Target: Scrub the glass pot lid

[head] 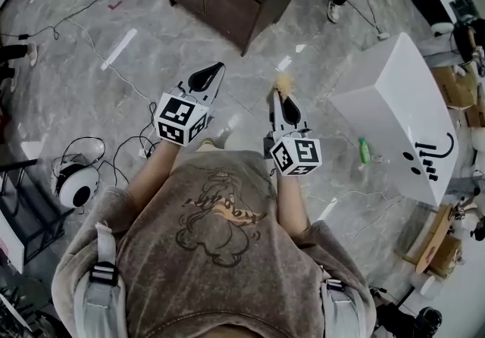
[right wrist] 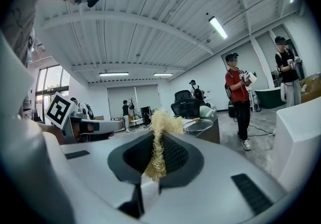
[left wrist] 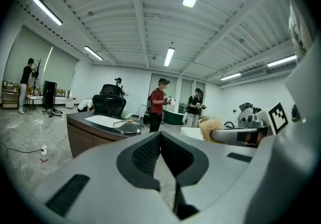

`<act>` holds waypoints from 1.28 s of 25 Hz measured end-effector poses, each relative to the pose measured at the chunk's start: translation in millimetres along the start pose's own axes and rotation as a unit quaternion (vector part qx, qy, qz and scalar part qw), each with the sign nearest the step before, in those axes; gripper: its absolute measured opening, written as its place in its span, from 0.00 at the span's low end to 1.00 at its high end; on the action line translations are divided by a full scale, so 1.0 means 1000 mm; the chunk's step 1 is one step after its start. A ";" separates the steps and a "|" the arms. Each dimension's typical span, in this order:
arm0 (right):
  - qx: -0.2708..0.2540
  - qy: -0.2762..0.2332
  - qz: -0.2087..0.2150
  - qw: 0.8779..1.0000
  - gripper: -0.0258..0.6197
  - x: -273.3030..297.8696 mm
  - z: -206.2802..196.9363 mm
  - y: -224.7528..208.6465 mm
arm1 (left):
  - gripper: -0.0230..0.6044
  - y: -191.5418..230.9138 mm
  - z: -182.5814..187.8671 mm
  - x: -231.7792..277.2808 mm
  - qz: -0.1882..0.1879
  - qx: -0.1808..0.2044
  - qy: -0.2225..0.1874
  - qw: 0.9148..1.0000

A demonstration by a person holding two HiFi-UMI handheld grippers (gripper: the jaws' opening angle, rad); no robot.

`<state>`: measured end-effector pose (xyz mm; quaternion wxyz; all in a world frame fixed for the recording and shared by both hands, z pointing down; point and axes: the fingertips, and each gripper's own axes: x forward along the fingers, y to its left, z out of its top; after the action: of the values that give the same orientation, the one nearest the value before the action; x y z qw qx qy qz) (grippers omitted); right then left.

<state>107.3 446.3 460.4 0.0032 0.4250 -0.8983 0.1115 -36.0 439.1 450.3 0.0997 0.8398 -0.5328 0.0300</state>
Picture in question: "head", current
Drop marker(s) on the person's tan shoe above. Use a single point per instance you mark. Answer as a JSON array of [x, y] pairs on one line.
[[207, 142]]

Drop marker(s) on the yellow sponge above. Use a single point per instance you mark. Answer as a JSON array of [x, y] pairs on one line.
[[283, 82]]

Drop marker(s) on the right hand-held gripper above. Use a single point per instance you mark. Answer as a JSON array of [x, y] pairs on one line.
[[299, 154]]

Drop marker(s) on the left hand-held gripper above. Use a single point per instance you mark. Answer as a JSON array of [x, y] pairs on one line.
[[178, 116]]

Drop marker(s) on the black curved faucet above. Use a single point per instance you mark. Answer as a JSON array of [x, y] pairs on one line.
[[432, 162]]

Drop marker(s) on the white round headset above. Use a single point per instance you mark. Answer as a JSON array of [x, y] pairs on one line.
[[77, 185]]

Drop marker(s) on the person's right forearm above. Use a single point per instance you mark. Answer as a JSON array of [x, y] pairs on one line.
[[291, 204]]

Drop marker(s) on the black helmet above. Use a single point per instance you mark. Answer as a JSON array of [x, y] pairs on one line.
[[428, 321]]

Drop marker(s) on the white round device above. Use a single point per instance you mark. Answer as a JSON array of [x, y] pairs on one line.
[[428, 285]]

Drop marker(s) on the black table frame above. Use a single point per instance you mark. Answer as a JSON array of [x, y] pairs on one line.
[[34, 215]]

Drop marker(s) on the round wooden board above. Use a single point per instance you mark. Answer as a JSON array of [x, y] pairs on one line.
[[433, 238]]

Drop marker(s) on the green bottle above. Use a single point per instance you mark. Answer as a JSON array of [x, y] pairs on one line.
[[364, 151]]

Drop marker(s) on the white sink cabinet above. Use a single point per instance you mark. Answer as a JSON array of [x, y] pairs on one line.
[[398, 101]]

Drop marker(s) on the white charger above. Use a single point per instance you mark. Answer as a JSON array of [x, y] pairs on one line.
[[382, 35]]

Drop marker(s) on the large cardboard box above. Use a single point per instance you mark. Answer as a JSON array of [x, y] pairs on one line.
[[452, 86]]

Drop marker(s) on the person's brown printed t-shirt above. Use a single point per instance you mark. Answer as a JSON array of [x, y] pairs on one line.
[[212, 272]]

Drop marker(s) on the person's left forearm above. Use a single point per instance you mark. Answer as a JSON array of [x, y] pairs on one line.
[[155, 166]]

